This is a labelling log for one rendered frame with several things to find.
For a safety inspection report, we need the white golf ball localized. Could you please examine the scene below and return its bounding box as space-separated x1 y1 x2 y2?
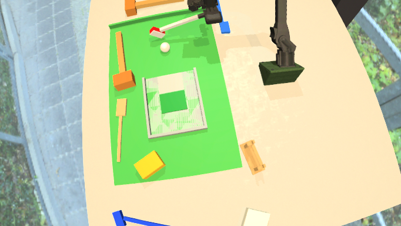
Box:
161 42 171 52

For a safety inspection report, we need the green flat mat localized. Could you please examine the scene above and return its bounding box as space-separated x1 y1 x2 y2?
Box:
109 12 243 186

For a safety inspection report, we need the yellow rectangular block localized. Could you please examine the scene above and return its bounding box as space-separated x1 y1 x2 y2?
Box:
134 150 165 179

